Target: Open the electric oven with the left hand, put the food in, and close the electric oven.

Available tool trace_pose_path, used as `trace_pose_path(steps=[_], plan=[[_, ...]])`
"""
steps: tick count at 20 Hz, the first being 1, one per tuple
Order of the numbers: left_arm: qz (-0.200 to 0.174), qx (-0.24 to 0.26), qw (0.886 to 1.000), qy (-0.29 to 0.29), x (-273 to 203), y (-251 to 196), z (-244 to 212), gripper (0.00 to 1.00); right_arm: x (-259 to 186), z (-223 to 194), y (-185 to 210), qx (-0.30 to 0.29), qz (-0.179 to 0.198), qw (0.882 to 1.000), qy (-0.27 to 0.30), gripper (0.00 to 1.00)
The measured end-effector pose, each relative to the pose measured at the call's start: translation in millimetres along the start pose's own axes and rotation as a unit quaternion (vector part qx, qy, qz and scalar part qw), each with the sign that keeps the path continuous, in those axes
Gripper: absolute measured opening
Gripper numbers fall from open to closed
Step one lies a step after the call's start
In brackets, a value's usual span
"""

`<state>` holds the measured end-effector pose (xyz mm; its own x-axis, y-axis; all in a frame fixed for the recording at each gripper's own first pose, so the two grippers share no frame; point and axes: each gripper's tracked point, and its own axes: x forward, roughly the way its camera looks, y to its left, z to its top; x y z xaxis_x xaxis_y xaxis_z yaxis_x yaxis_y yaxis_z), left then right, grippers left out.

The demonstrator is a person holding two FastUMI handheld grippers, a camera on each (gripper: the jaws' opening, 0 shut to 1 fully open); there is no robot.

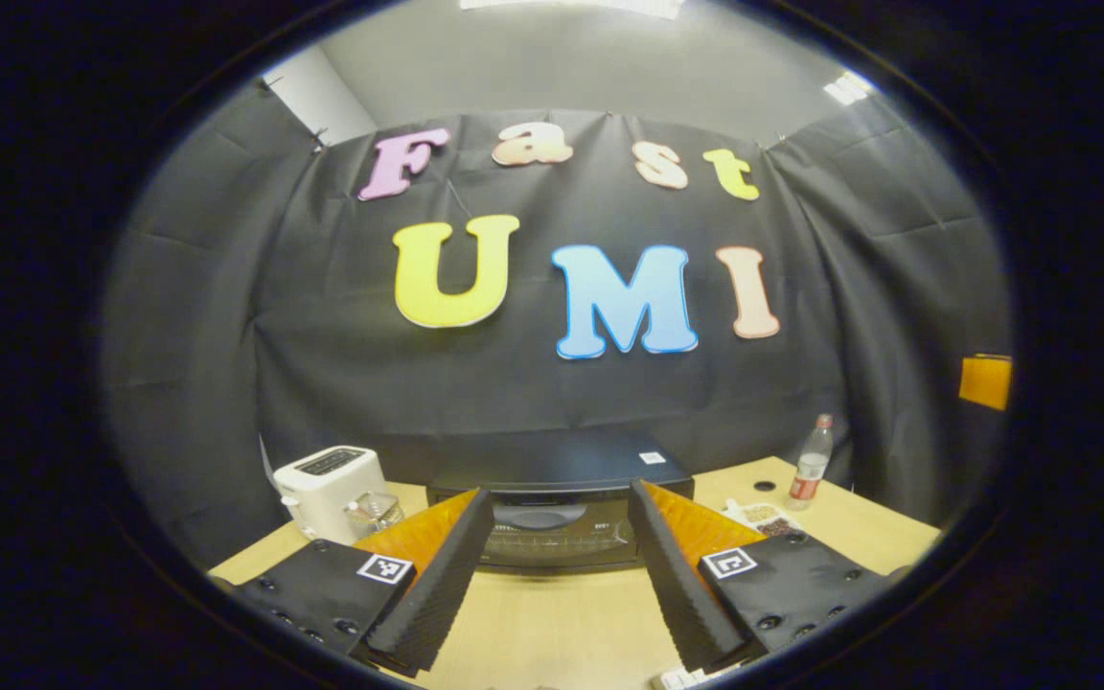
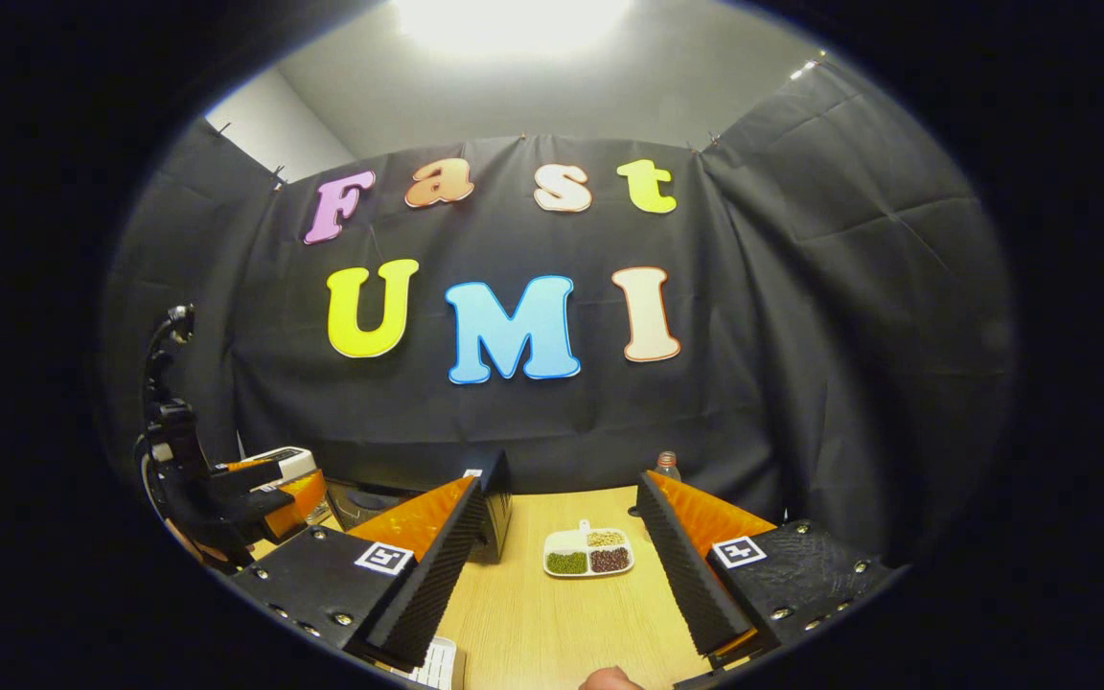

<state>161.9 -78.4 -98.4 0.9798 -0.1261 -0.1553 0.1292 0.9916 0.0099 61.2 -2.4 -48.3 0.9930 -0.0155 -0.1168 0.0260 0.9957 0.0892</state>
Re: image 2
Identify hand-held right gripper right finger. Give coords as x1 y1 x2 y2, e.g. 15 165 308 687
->
635 470 900 670

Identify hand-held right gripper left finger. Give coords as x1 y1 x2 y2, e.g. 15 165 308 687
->
229 475 489 672

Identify black electric oven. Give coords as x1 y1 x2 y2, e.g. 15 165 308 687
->
326 449 516 564

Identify white toaster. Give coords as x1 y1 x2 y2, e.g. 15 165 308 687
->
243 446 319 486

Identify white keyboard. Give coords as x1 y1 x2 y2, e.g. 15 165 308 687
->
398 634 466 690

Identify white divided plate of beans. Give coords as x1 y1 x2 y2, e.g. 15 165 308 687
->
541 519 636 579

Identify black backdrop cloth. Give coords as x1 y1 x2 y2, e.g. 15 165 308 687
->
97 57 1018 568

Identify large ceiling light panel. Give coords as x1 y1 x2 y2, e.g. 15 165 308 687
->
397 0 632 56

